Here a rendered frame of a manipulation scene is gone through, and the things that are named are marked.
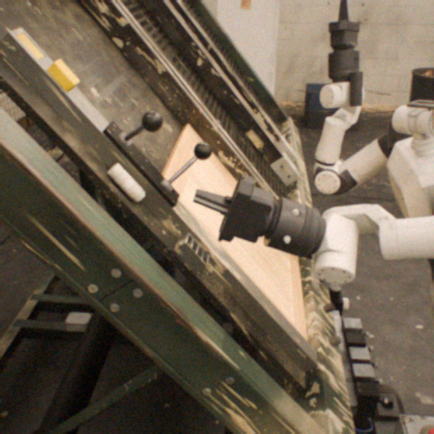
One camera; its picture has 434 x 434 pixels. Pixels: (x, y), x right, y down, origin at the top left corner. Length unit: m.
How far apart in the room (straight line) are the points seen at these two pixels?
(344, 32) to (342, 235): 0.76
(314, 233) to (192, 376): 0.32
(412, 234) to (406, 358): 1.86
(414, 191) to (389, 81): 5.42
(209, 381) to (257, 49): 4.33
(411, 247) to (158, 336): 0.42
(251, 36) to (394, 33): 2.15
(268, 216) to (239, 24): 4.24
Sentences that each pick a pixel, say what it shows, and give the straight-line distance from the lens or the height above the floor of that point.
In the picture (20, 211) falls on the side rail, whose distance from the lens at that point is 0.72.
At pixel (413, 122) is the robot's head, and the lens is 1.19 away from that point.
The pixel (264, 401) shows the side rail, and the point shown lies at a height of 1.08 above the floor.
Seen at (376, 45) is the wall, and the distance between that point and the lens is 6.42.
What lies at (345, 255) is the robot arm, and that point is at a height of 1.33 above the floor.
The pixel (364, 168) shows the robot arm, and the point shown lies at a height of 1.20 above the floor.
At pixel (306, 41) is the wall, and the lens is 6.34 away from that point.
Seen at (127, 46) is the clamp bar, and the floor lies 1.54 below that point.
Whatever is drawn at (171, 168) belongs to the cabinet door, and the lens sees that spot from 1.08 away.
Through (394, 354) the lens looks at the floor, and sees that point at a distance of 2.59.
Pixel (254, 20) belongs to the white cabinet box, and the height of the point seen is 1.18.
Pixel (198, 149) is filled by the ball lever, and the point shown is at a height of 1.42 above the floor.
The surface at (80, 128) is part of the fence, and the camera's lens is 0.90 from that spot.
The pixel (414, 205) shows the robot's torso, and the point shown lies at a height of 1.25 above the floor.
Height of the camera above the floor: 1.76
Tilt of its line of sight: 30 degrees down
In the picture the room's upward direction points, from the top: straight up
